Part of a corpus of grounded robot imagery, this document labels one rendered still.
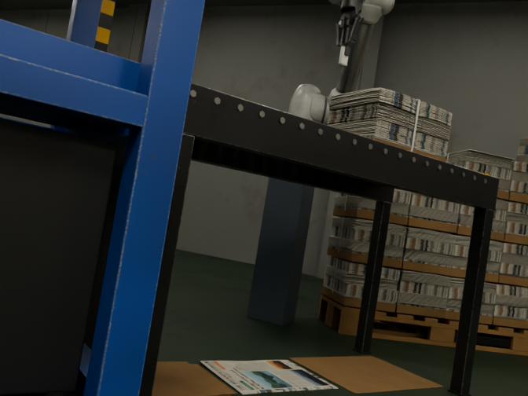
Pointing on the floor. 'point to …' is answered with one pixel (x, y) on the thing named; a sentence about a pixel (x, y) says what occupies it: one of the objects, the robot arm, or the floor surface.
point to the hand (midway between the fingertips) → (343, 56)
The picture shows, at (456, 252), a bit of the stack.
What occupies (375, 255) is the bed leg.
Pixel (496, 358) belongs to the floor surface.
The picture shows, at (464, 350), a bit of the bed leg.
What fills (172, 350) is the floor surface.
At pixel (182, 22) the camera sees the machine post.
